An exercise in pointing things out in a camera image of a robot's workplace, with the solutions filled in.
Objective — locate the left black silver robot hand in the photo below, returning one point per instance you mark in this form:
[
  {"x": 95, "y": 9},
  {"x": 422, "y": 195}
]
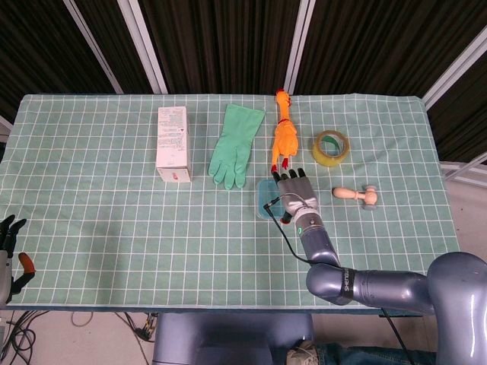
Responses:
[{"x": 4, "y": 273}]

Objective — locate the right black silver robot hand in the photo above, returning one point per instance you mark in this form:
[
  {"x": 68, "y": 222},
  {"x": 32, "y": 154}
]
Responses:
[{"x": 296, "y": 192}]

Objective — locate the blue translucent plastic lid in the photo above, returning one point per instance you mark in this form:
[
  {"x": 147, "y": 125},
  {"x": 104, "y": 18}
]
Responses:
[{"x": 266, "y": 194}]

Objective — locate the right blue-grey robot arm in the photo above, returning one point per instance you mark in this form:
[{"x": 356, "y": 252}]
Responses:
[{"x": 380, "y": 289}]

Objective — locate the white cardboard box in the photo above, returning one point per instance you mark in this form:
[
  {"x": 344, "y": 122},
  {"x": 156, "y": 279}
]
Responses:
[{"x": 173, "y": 140}]

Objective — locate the yellow packing tape roll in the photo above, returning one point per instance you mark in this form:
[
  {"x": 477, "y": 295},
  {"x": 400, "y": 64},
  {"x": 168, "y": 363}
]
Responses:
[{"x": 329, "y": 157}]

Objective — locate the orange rubber chicken toy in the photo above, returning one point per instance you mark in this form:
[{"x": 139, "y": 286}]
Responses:
[{"x": 285, "y": 138}]

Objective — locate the small wooden toy hammer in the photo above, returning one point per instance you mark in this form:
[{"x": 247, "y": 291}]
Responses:
[{"x": 369, "y": 197}]

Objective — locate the green rubber glove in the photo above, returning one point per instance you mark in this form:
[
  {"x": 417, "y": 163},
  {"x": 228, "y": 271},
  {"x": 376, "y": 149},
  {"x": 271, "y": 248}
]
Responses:
[{"x": 236, "y": 144}]

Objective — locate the dark blue under cloth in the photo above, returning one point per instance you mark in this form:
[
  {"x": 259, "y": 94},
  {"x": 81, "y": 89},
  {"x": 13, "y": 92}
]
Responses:
[{"x": 95, "y": 310}]

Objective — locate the green checked tablecloth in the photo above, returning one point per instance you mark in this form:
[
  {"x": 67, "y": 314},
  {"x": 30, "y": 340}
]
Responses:
[{"x": 114, "y": 228}]

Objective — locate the blue-grey robot torso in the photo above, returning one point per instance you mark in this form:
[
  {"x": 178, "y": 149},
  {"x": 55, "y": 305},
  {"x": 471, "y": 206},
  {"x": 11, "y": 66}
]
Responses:
[{"x": 232, "y": 338}]

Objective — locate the beige sneaker shoe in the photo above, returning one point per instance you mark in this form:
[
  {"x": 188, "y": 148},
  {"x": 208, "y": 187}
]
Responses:
[{"x": 302, "y": 353}]

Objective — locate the black pleated curtain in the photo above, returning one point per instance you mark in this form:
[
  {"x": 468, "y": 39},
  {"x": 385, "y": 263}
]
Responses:
[{"x": 228, "y": 38}]

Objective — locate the white metal frame post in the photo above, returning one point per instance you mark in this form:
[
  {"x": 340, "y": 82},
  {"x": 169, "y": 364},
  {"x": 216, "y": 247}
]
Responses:
[
  {"x": 144, "y": 45},
  {"x": 451, "y": 76},
  {"x": 299, "y": 45},
  {"x": 93, "y": 45}
]

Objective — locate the white metal frame bar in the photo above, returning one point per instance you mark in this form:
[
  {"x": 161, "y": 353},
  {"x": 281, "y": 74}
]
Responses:
[{"x": 451, "y": 164}]

